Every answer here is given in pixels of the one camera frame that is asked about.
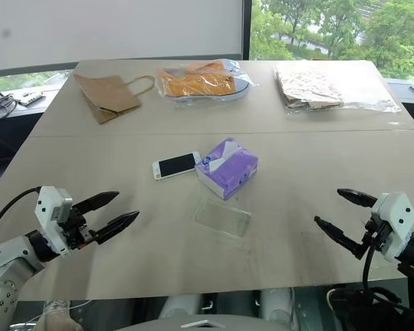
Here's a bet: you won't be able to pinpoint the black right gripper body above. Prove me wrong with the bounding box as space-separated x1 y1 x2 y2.
360 220 393 257

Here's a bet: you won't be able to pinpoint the small white circuit board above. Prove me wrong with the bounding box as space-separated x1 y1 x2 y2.
18 90 47 106

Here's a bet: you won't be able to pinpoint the white smartphone black screen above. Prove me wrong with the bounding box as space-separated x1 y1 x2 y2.
152 152 202 182

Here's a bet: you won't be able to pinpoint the white roller blind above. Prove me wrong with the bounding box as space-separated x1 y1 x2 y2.
0 0 244 72

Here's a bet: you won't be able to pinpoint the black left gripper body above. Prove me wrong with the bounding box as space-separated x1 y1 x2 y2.
57 205 99 251

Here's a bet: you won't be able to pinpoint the white right robot leg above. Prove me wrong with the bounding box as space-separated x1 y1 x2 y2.
257 287 298 328

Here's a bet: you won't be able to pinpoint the brown paper bag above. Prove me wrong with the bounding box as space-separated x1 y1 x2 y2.
72 72 156 126

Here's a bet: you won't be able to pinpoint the purple tissue pack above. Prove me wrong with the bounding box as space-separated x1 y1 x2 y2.
195 137 259 201

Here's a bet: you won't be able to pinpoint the brownish rounded object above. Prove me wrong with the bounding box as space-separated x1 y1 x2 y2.
37 298 90 331

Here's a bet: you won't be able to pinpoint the grey coiled cables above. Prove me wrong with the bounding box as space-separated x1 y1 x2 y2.
0 93 17 123

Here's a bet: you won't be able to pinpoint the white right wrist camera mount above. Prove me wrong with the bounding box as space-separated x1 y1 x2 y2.
370 192 414 263

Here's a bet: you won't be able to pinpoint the clear phone case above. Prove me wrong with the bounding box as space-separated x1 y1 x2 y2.
194 199 253 239

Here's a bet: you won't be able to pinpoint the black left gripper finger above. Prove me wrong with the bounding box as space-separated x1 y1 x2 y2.
90 210 140 245
72 190 120 216

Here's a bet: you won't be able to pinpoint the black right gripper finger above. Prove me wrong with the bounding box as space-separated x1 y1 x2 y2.
336 188 379 209
313 215 367 261

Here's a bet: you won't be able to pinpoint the clear plastic cardboard bag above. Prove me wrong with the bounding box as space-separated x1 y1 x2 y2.
272 63 403 117

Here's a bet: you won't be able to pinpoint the dark window frame post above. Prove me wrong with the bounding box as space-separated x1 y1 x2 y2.
241 0 253 61

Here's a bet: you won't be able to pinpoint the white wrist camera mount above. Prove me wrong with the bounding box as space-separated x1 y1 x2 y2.
34 185 73 258
370 192 414 263

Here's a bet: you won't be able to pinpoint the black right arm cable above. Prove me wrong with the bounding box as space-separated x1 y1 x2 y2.
362 237 384 298

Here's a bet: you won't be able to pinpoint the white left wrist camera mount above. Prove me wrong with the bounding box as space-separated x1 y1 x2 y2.
34 185 73 258

